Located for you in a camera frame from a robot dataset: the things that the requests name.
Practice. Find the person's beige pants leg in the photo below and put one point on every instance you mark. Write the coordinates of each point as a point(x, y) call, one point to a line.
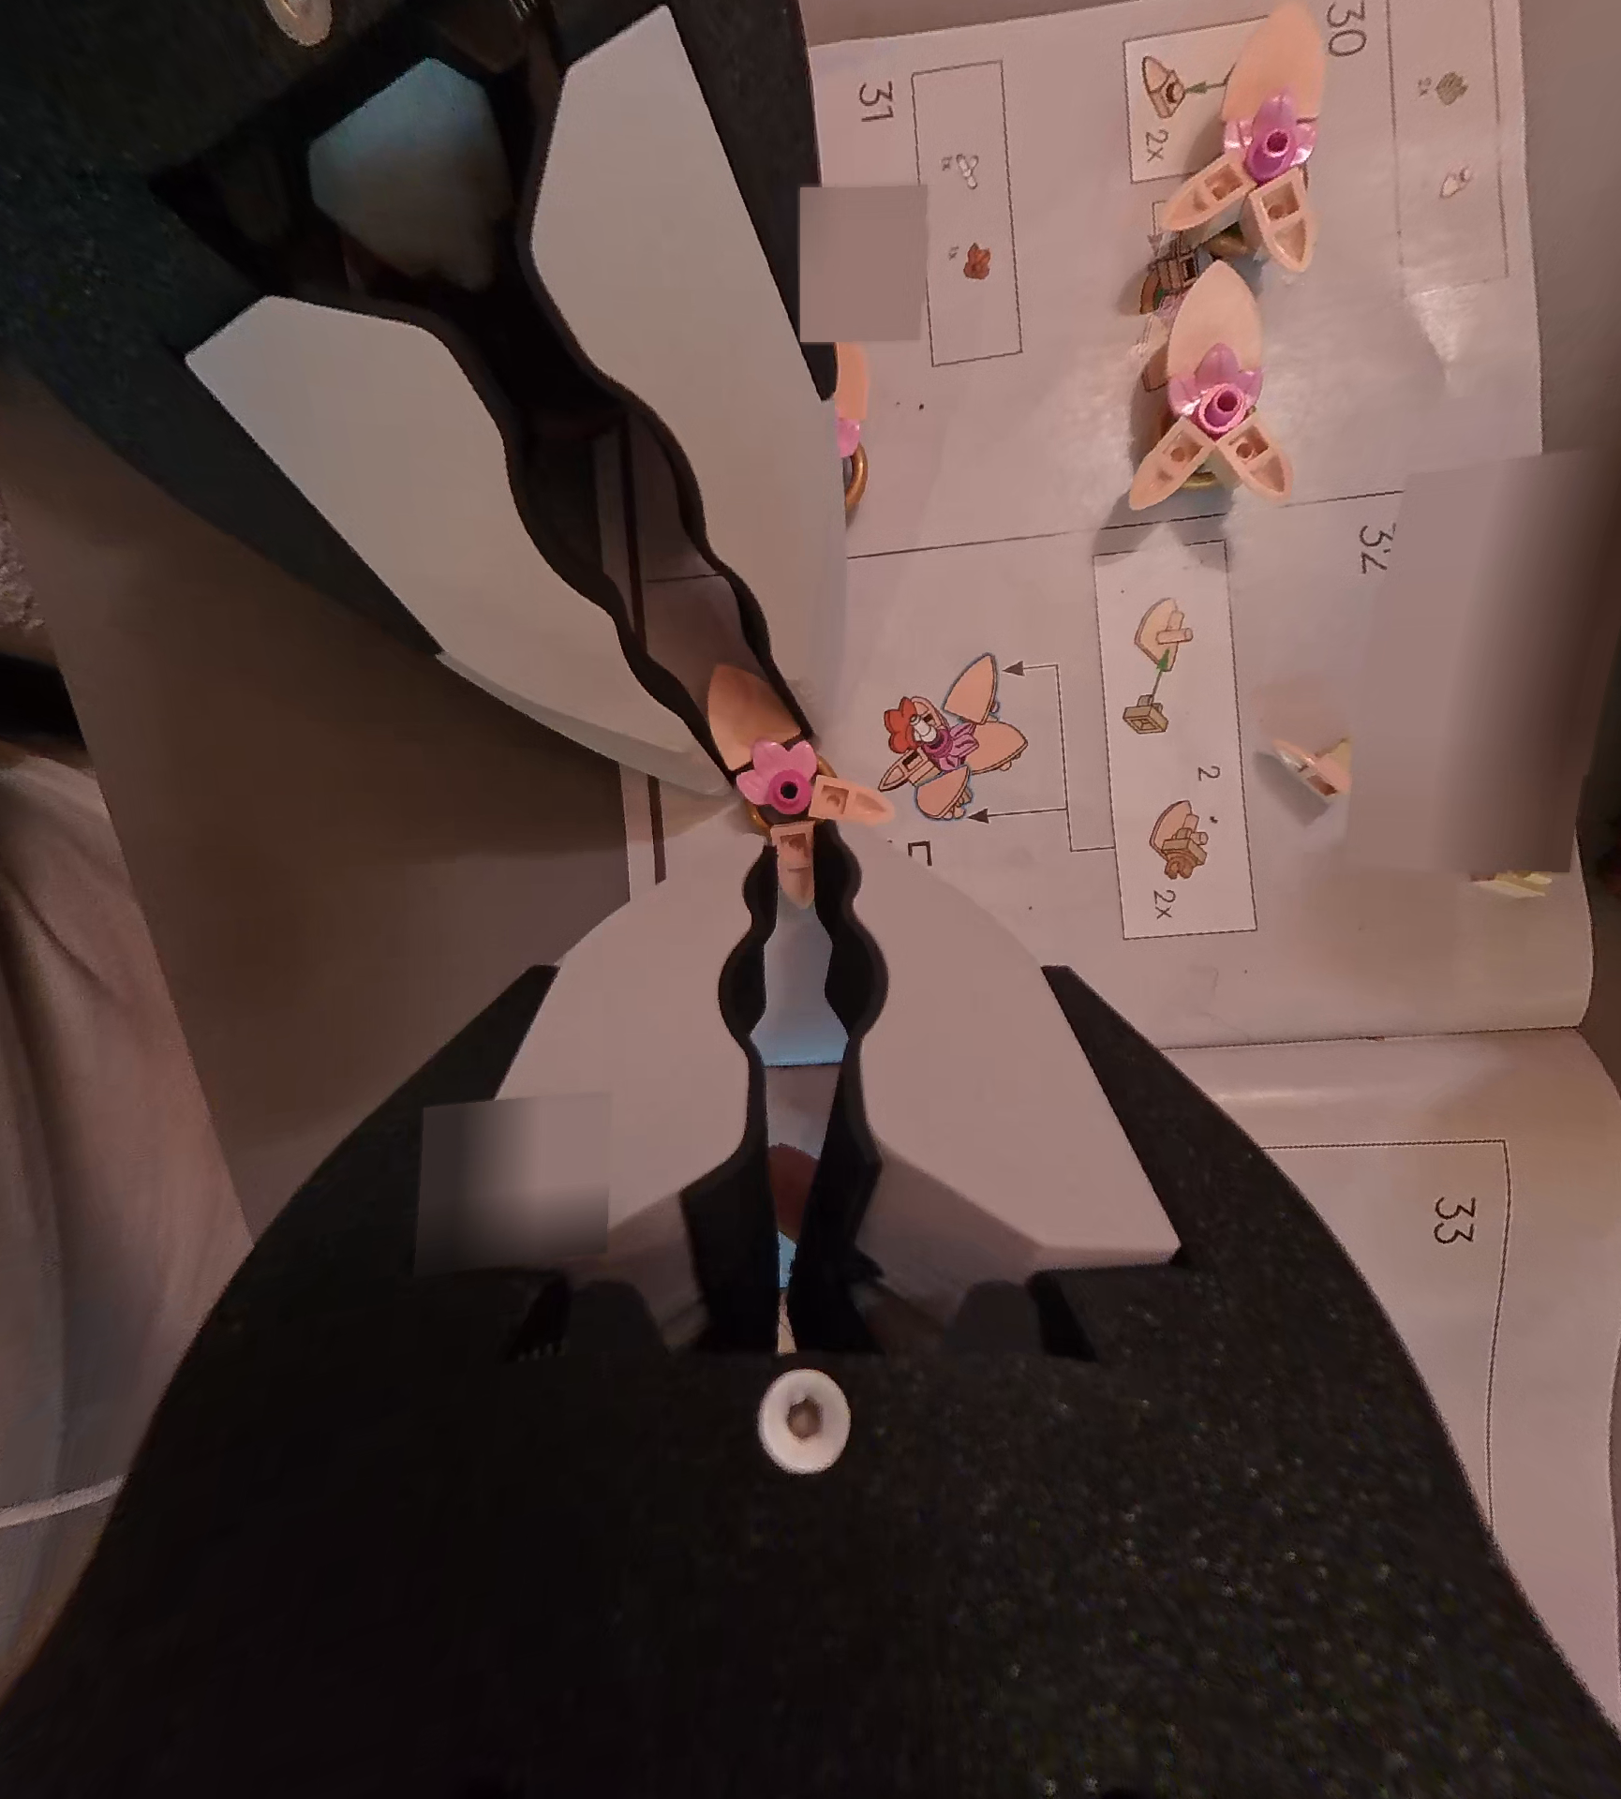
point(38, 1125)

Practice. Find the small peach brick piece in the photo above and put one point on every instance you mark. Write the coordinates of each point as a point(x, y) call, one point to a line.
point(1309, 770)

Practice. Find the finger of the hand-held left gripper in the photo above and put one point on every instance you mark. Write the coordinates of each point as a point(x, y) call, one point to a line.
point(389, 464)
point(699, 281)

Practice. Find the pale yellow brick piece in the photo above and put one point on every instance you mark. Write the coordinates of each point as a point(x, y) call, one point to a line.
point(1521, 885)

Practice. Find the white building instruction booklet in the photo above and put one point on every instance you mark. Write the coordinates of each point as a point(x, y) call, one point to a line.
point(1317, 1097)

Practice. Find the grey desk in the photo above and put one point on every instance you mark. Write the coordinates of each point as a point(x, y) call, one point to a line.
point(333, 788)

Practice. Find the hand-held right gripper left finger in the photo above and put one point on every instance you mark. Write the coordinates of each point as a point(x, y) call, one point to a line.
point(656, 1012)

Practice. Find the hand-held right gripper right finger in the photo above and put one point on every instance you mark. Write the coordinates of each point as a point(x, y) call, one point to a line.
point(994, 1097)

